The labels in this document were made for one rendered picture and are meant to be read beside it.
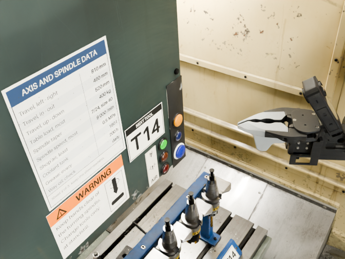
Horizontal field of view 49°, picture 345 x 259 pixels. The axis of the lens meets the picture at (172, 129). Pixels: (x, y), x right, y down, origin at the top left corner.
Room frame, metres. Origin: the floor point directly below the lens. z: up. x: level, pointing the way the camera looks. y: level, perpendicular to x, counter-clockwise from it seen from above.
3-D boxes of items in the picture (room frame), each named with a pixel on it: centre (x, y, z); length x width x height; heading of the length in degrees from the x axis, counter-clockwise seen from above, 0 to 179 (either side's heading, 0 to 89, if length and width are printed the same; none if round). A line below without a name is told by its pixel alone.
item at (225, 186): (0.85, -0.14, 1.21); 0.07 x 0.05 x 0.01; 51
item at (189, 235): (0.67, 0.00, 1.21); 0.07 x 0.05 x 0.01; 51
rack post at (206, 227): (0.88, -0.10, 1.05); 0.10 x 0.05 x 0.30; 51
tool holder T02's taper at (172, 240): (0.63, 0.03, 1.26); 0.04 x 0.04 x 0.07
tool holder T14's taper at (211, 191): (0.80, -0.11, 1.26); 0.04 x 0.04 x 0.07
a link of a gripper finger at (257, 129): (0.54, -0.17, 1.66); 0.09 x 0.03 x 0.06; 80
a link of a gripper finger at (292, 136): (0.53, -0.21, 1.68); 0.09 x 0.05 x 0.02; 80
